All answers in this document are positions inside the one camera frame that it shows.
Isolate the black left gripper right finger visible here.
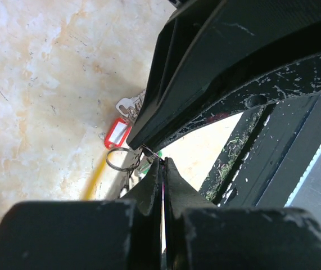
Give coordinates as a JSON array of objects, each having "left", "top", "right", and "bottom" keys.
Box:
[{"left": 163, "top": 157, "right": 321, "bottom": 269}]

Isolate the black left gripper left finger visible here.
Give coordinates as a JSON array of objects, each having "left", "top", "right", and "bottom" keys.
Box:
[{"left": 0, "top": 160, "right": 162, "bottom": 269}]

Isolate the red key tag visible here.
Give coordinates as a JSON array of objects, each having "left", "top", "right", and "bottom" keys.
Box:
[{"left": 104, "top": 118, "right": 131, "bottom": 150}]

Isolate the green key tag on ring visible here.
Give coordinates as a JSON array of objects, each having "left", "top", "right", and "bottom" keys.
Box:
[{"left": 134, "top": 155, "right": 156, "bottom": 178}]

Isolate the steel key organizer yellow handle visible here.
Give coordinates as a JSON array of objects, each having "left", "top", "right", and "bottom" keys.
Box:
[{"left": 80, "top": 145, "right": 166, "bottom": 201}]

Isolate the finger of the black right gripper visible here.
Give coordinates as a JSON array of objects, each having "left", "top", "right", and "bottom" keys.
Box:
[
  {"left": 127, "top": 1, "right": 321, "bottom": 149},
  {"left": 151, "top": 51, "right": 321, "bottom": 151}
]

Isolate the silver key blue ring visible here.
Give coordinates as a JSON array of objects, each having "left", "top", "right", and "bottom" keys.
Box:
[{"left": 115, "top": 90, "right": 146, "bottom": 122}]

